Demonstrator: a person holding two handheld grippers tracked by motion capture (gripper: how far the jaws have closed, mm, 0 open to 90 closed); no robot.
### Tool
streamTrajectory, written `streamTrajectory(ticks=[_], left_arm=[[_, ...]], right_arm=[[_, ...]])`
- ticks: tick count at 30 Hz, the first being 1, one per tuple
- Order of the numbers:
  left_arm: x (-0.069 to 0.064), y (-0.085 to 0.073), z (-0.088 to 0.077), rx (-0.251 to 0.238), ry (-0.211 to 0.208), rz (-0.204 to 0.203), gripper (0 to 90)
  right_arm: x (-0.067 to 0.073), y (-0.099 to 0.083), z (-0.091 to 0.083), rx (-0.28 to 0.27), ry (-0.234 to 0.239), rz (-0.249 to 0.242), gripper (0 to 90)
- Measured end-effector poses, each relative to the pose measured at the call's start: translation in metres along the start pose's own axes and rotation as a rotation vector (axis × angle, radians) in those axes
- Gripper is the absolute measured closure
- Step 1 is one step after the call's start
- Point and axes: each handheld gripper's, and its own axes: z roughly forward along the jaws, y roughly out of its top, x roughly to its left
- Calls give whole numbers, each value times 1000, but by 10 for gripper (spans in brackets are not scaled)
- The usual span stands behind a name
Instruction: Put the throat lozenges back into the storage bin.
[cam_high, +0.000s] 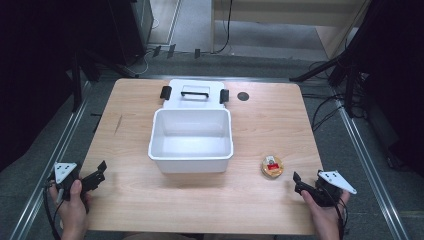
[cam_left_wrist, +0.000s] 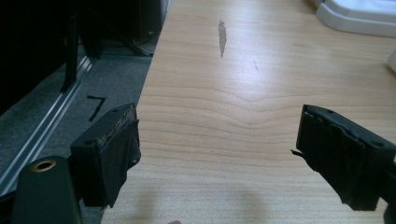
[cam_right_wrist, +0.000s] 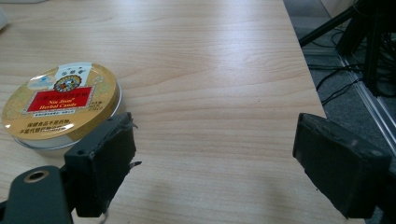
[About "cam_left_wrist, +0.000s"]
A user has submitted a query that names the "black metal stand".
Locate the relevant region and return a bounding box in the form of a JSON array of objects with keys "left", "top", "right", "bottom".
[{"left": 59, "top": 0, "right": 154, "bottom": 93}]

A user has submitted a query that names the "white object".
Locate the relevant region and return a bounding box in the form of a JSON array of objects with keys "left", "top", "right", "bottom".
[{"left": 387, "top": 49, "right": 396, "bottom": 73}]

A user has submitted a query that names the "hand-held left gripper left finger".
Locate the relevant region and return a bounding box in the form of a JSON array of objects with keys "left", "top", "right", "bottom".
[{"left": 69, "top": 103, "right": 142, "bottom": 209}]

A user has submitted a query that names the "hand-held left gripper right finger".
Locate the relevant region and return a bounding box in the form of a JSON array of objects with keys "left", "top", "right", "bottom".
[{"left": 290, "top": 104, "right": 396, "bottom": 212}]

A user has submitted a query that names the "white plastic container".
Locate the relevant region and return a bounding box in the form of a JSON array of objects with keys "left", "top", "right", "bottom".
[{"left": 312, "top": 0, "right": 396, "bottom": 39}]

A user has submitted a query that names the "aluminium floor rail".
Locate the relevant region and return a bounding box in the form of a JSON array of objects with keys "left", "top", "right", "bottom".
[{"left": 0, "top": 55, "right": 94, "bottom": 195}]

